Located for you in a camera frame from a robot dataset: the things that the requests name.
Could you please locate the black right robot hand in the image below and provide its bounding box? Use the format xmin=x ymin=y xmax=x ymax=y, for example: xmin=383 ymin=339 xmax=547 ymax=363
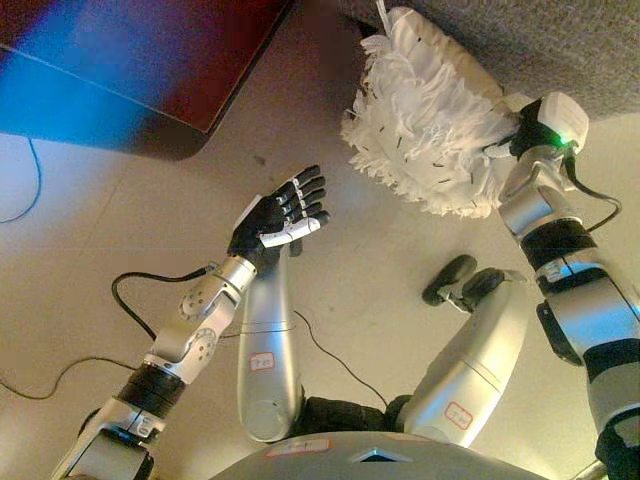
xmin=482 ymin=92 xmax=592 ymax=160

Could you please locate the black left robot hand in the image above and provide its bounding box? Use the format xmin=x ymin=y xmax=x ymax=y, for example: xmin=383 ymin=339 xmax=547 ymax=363
xmin=227 ymin=164 xmax=332 ymax=269

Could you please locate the white fringed throw pillow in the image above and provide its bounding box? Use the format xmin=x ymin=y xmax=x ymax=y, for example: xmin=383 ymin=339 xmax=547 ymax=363
xmin=339 ymin=0 xmax=522 ymax=222

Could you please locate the grey fabric tub armchair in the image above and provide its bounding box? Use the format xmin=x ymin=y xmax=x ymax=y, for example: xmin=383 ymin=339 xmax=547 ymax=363
xmin=338 ymin=0 xmax=640 ymax=125

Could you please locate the silver right robot leg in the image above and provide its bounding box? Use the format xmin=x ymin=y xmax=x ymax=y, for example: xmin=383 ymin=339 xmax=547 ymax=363
xmin=399 ymin=253 xmax=532 ymax=449

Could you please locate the grey robot torso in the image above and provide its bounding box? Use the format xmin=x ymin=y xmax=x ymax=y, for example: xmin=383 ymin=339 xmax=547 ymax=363
xmin=209 ymin=432 xmax=604 ymax=480

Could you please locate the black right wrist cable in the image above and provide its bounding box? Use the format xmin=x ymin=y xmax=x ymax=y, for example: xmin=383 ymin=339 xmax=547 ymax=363
xmin=563 ymin=143 xmax=625 ymax=235

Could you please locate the thin black floor cable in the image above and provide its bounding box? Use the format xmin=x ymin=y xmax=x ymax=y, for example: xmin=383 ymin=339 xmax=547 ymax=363
xmin=218 ymin=309 xmax=390 ymax=407
xmin=0 ymin=136 xmax=44 ymax=225
xmin=0 ymin=356 xmax=137 ymax=402

